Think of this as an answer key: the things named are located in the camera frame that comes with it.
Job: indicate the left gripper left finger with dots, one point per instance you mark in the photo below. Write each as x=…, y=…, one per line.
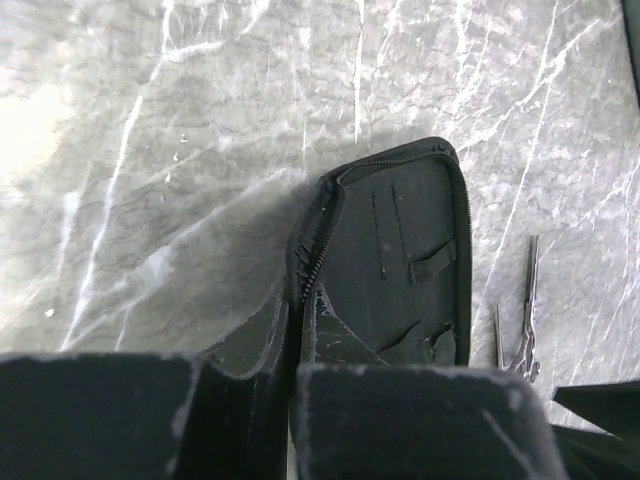
x=139, y=416

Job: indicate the silver hair scissors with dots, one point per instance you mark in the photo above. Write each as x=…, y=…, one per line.
x=524, y=361
x=499, y=352

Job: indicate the grey plastic tray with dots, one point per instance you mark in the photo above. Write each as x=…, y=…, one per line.
x=630, y=10

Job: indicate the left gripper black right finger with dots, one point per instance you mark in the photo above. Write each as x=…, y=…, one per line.
x=418, y=422

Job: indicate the black zippered tool case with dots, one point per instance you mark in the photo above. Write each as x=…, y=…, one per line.
x=378, y=268

